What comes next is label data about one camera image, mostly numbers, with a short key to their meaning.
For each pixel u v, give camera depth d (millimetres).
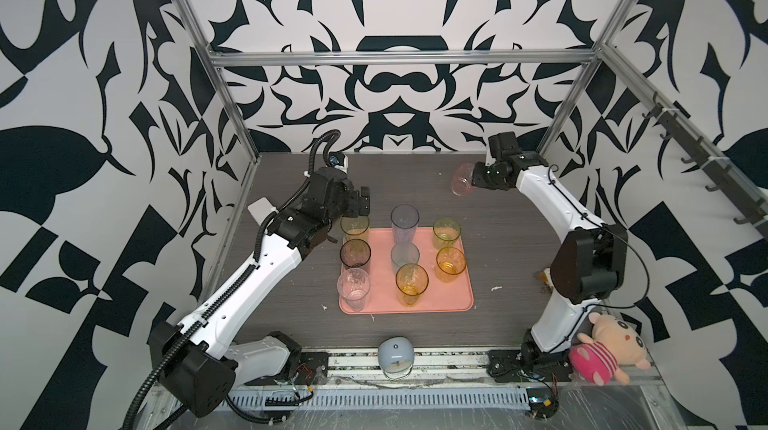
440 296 849
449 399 711
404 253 883
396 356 688
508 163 659
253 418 688
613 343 722
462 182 981
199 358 373
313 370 731
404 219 926
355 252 793
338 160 637
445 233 961
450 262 890
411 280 810
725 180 549
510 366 739
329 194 550
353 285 825
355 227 901
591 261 482
